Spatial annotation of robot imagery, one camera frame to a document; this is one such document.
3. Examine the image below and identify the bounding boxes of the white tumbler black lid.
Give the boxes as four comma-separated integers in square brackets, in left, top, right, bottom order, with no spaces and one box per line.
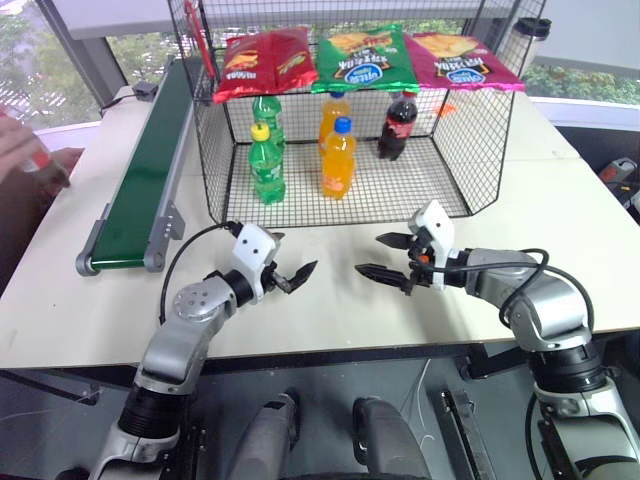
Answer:
[499,17,553,77]

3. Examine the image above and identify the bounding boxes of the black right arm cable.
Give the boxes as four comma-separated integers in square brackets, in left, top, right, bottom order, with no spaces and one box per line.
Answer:
[432,246,597,346]

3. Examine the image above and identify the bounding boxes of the green conveyor belt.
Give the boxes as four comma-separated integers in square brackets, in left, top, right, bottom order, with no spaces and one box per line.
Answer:
[75,55,201,276]

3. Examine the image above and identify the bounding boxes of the black power adapter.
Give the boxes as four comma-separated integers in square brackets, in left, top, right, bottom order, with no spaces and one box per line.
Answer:
[131,81,161,104]

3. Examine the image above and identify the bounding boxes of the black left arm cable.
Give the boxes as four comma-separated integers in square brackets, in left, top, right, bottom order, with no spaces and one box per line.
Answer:
[158,220,244,326]

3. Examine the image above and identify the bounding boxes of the green chips bag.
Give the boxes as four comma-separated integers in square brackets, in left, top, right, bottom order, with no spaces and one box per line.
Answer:
[310,23,419,96]

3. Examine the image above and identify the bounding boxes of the black adapter cable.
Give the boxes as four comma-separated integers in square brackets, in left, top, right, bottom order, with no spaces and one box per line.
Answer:
[98,91,137,119]

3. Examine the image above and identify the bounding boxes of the green soda bottle yellow cap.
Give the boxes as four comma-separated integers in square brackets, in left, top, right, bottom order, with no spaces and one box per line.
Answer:
[247,122,287,206]

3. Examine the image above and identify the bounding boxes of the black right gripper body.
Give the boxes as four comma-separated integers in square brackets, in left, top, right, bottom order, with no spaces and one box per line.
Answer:
[406,226,433,291]

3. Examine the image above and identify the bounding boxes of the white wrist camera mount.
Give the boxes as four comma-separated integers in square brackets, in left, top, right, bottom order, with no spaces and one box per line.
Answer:
[232,223,281,305]
[408,198,457,291]

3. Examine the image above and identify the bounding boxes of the cola bottle red cap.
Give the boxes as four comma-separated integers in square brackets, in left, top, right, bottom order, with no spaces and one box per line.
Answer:
[376,89,421,163]

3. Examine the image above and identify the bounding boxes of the red plastic strip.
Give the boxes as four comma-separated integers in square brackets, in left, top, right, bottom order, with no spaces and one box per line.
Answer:
[183,0,217,80]

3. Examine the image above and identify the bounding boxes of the dark grey rounded shape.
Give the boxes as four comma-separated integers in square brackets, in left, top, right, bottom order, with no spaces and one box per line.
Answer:
[351,395,432,480]
[233,386,302,480]

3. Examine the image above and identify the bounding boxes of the grey red device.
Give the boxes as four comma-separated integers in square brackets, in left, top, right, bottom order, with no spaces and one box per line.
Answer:
[598,156,640,202]

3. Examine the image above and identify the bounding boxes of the black metal table frame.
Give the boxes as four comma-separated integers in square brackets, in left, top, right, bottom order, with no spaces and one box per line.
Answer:
[0,329,640,397]

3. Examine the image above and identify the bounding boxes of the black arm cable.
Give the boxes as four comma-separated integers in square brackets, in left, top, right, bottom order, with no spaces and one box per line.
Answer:
[432,246,597,346]
[158,220,244,326]

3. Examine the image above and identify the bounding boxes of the person's bare hand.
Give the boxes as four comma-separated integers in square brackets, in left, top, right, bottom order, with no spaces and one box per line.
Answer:
[0,117,46,184]

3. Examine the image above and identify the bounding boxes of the pink chips bag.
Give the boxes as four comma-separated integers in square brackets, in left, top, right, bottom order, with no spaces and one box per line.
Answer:
[403,31,527,93]

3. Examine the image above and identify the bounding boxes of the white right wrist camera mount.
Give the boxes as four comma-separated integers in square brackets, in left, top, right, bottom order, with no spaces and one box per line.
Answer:
[408,198,457,291]

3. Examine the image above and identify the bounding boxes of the orange soda bottle blue cap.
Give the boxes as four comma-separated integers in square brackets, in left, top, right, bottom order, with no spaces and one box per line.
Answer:
[320,116,359,201]

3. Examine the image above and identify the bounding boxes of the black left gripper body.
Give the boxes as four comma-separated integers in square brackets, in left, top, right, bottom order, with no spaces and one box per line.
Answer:
[260,261,297,297]

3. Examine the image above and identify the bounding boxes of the black wire mesh basket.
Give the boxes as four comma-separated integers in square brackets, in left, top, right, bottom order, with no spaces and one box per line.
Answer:
[167,0,546,229]

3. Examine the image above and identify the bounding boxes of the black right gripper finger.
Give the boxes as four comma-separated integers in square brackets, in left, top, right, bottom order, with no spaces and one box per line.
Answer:
[374,230,414,250]
[353,263,414,297]

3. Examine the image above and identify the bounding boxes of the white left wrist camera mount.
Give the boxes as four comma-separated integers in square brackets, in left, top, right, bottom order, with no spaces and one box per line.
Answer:
[232,223,281,305]

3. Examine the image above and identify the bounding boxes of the red chips bag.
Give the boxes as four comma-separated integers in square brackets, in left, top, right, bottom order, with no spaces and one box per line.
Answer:
[212,25,320,105]

